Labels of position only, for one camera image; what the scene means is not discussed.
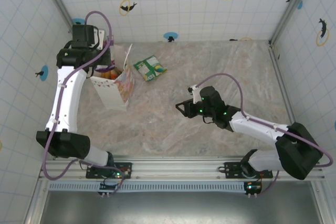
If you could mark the yellow snack bag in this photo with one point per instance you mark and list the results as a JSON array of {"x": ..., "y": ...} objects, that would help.
[{"x": 106, "y": 75}]

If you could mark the white printed paper bag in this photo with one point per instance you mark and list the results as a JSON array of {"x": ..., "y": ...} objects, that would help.
[{"x": 113, "y": 95}]

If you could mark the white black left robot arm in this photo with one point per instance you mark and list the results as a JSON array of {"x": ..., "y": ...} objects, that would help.
[{"x": 65, "y": 98}]

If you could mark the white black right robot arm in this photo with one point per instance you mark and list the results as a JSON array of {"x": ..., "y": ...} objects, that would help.
[{"x": 252, "y": 127}]

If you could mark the green snack bag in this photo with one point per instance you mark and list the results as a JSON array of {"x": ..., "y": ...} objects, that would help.
[{"x": 149, "y": 68}]

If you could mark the small black controller board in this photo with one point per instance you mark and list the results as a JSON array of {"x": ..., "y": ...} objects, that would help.
[
  {"x": 253, "y": 187},
  {"x": 107, "y": 188}
]

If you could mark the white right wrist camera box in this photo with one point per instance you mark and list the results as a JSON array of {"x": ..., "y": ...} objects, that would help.
[{"x": 195, "y": 94}]

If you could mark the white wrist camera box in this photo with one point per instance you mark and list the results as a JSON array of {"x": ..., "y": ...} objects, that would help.
[
  {"x": 102, "y": 39},
  {"x": 195, "y": 94}
]

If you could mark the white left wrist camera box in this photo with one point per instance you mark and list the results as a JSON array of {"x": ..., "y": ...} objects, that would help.
[{"x": 102, "y": 39}]

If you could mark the aluminium front rail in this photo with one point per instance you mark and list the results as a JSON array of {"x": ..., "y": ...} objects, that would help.
[{"x": 178, "y": 167}]

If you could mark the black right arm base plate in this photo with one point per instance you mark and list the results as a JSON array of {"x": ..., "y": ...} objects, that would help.
[{"x": 232, "y": 170}]

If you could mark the aluminium side rail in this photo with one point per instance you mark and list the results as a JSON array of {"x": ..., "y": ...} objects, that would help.
[{"x": 282, "y": 82}]

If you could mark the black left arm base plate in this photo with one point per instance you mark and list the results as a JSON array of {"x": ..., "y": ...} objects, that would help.
[{"x": 126, "y": 167}]

